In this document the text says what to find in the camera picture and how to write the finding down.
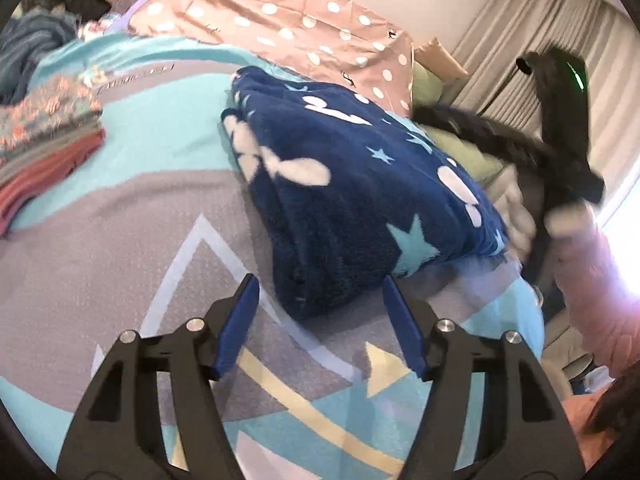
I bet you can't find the blue striped cloth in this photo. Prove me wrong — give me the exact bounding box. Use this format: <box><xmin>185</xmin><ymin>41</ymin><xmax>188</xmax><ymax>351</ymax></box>
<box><xmin>0</xmin><ymin>10</ymin><xmax>83</xmax><ymax>106</ymax></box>

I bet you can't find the red folded garment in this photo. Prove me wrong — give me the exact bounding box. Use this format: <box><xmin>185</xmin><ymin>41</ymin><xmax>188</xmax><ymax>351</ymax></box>
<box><xmin>0</xmin><ymin>127</ymin><xmax>107</xmax><ymax>238</ymax></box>

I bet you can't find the floral folded garment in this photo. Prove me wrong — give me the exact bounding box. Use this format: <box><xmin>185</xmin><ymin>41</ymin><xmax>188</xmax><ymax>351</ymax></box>
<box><xmin>0</xmin><ymin>74</ymin><xmax>104</xmax><ymax>162</ymax></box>

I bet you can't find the lavender sheet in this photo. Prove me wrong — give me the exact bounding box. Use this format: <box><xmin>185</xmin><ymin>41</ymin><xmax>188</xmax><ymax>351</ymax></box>
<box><xmin>80</xmin><ymin>0</ymin><xmax>167</xmax><ymax>36</ymax></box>

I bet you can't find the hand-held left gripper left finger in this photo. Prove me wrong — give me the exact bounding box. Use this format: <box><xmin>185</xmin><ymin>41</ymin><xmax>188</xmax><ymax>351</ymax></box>
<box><xmin>56</xmin><ymin>273</ymin><xmax>261</xmax><ymax>480</ymax></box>

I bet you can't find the person's right forearm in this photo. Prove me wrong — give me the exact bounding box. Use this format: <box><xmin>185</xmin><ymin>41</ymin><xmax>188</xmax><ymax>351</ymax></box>
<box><xmin>545</xmin><ymin>205</ymin><xmax>640</xmax><ymax>378</ymax></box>

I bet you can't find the blue fleece star-print garment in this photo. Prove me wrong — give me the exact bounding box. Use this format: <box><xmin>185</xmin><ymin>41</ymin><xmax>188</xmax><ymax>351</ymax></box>
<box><xmin>220</xmin><ymin>65</ymin><xmax>511</xmax><ymax>322</ymax></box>

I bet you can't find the beige pillow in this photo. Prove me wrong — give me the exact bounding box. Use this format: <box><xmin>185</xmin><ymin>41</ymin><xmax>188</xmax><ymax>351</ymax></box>
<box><xmin>415</xmin><ymin>37</ymin><xmax>469</xmax><ymax>81</ymax></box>

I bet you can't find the grey curtain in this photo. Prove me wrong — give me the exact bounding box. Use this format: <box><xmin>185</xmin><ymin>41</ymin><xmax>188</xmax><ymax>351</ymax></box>
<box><xmin>440</xmin><ymin>0</ymin><xmax>640</xmax><ymax>231</ymax></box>

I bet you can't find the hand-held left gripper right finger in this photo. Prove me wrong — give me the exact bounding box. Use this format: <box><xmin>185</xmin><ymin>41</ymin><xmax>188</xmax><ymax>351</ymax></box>
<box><xmin>381</xmin><ymin>275</ymin><xmax>586</xmax><ymax>480</ymax></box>

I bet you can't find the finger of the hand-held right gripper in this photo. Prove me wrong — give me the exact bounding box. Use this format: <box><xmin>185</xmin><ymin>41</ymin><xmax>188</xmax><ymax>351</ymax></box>
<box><xmin>414</xmin><ymin>102</ymin><xmax>551</xmax><ymax>176</ymax></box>

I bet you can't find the pink polka dot cloth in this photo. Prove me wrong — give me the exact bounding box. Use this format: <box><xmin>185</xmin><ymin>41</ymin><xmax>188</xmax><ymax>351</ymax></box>
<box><xmin>127</xmin><ymin>0</ymin><xmax>416</xmax><ymax>117</ymax></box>

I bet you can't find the green pillow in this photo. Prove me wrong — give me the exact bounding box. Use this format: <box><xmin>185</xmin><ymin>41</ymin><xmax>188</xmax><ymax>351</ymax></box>
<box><xmin>412</xmin><ymin>62</ymin><xmax>446</xmax><ymax>111</ymax></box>
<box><xmin>425</xmin><ymin>125</ymin><xmax>503</xmax><ymax>182</ymax></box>

